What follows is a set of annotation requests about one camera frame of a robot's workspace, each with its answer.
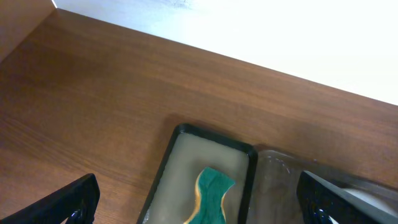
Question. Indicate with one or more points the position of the pale green plate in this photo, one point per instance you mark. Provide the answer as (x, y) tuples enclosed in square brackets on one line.
[(370, 199)]

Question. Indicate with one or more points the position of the small black tray with water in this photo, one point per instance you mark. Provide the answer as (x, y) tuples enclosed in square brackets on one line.
[(191, 149)]

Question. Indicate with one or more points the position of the green yellow sponge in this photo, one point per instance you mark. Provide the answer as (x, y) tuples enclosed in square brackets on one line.
[(211, 187)]

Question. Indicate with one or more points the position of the large brown serving tray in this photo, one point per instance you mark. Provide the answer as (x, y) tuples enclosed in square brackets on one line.
[(274, 198)]

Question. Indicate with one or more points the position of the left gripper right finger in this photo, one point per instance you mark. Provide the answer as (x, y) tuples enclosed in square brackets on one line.
[(323, 202)]

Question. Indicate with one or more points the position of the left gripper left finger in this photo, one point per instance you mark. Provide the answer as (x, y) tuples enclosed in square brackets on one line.
[(73, 203)]

